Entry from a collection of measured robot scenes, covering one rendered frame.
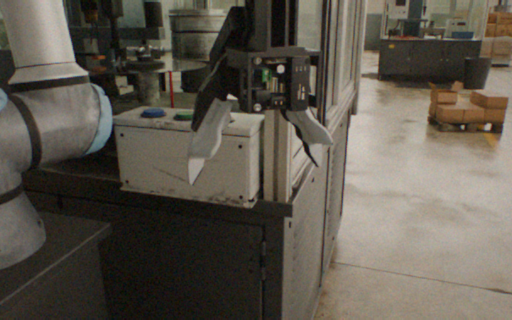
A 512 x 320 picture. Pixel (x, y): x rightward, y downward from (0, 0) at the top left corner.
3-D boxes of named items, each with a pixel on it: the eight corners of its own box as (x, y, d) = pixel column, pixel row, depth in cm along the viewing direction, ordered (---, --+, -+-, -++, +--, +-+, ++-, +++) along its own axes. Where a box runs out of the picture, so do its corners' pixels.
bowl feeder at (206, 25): (246, 86, 204) (246, 10, 193) (223, 97, 177) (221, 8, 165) (190, 84, 213) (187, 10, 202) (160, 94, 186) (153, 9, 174)
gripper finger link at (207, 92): (181, 124, 40) (230, 47, 39) (178, 120, 41) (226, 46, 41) (220, 147, 42) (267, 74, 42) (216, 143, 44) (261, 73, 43)
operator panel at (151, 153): (267, 186, 84) (268, 114, 79) (250, 209, 74) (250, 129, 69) (148, 171, 92) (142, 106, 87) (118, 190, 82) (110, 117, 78)
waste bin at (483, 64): (484, 87, 666) (490, 57, 651) (489, 91, 631) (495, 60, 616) (458, 85, 678) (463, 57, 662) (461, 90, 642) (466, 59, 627)
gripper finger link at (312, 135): (338, 181, 44) (294, 116, 39) (311, 163, 49) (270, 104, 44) (360, 162, 44) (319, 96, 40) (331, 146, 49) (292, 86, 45)
